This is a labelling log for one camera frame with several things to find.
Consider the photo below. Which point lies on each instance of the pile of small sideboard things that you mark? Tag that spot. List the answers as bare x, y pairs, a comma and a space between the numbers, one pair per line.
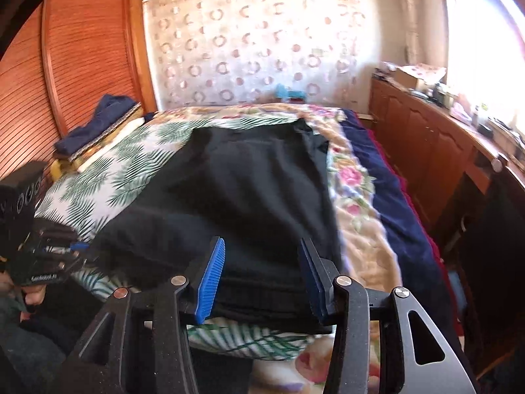
463, 108

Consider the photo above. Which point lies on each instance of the cardboard box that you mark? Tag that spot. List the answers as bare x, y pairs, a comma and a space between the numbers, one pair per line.
414, 76

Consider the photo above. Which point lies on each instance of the wooden sideboard cabinet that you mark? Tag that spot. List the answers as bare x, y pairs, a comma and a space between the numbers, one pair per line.
410, 139

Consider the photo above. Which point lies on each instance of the black t-shirt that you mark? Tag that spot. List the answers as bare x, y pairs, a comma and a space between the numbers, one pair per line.
246, 193

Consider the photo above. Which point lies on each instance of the red blanket edge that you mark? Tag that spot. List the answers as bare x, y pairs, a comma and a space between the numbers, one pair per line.
438, 252

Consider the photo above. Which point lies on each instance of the navy blue folded garment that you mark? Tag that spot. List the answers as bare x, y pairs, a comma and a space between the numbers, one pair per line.
102, 119

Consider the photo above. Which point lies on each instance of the small blue object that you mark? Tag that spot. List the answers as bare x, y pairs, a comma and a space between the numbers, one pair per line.
289, 93

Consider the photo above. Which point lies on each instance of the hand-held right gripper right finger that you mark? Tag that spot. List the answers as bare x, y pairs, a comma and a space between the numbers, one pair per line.
316, 291

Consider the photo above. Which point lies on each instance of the circle print wall cloth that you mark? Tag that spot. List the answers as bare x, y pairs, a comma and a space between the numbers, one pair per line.
266, 41

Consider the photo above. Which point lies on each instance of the person's dark trousers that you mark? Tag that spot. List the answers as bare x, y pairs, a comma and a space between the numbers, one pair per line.
28, 349

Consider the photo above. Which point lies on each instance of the wooden louvered wardrobe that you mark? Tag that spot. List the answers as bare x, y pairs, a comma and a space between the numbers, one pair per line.
82, 49

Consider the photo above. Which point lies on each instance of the navy blue blanket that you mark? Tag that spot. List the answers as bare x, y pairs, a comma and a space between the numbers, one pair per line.
393, 197

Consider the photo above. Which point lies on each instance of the floral blanket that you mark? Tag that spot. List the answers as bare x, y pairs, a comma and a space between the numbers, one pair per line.
357, 197

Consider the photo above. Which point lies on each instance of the palm leaf print sheet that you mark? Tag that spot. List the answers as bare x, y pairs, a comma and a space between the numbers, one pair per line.
135, 164

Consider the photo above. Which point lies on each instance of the studded gold cushion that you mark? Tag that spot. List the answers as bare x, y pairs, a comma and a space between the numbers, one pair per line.
119, 125

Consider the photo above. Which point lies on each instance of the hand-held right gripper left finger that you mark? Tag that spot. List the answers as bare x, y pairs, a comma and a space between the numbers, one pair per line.
211, 279

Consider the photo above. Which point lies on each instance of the bright window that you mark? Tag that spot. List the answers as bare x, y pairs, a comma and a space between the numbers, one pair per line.
484, 49

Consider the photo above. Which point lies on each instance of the person's left hand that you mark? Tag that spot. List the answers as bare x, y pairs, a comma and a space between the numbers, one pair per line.
35, 295

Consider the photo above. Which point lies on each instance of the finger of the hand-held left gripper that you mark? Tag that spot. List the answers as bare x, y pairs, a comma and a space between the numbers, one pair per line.
61, 240
69, 259

